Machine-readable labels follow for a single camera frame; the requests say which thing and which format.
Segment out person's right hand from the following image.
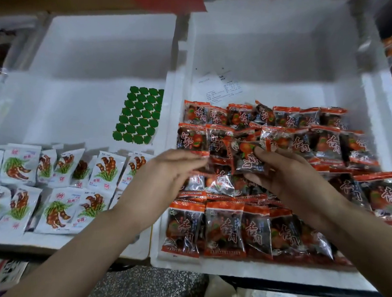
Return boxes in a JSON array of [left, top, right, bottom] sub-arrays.
[[241, 145, 352, 233]]

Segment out person's left hand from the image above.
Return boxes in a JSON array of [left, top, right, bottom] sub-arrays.
[[114, 146, 213, 238]]

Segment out dark red snack packet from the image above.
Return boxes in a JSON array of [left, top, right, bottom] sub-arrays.
[[227, 135, 270, 177]]

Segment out pile of dark red packets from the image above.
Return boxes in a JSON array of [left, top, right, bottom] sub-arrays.
[[160, 97, 392, 268]]

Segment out pile of white printed packets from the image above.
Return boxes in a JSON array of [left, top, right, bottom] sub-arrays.
[[0, 141, 154, 242]]

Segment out person's left forearm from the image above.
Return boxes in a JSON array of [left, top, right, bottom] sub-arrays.
[[5, 207, 149, 297]]

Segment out person's beige trousers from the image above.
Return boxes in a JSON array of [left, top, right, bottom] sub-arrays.
[[203, 275, 243, 297]]

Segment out green leaf-pattern sheet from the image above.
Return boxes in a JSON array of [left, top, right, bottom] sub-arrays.
[[112, 85, 166, 146]]

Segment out small white paper slip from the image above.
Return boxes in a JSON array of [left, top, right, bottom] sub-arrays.
[[193, 69, 244, 106]]

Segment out white red printed carton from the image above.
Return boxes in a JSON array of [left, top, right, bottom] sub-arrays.
[[0, 256, 30, 297]]

